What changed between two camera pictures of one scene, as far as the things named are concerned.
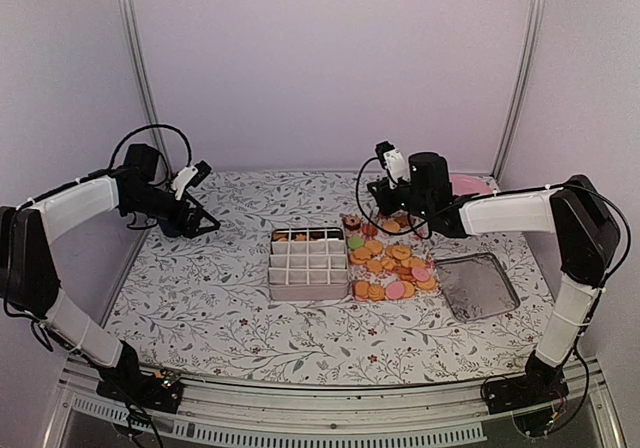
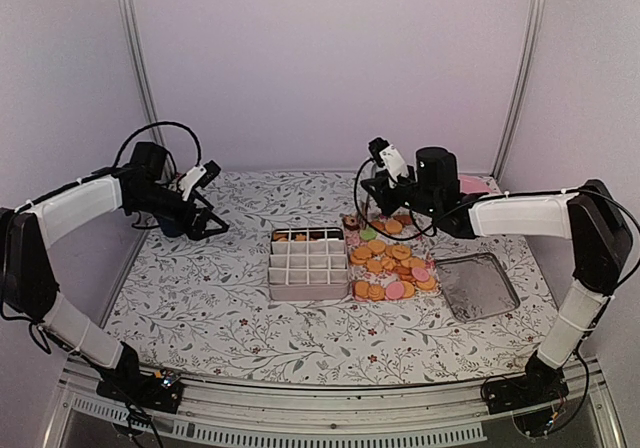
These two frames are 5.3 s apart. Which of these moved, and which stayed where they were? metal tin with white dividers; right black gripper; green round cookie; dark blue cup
Moved: green round cookie
Stayed: dark blue cup; right black gripper; metal tin with white dividers
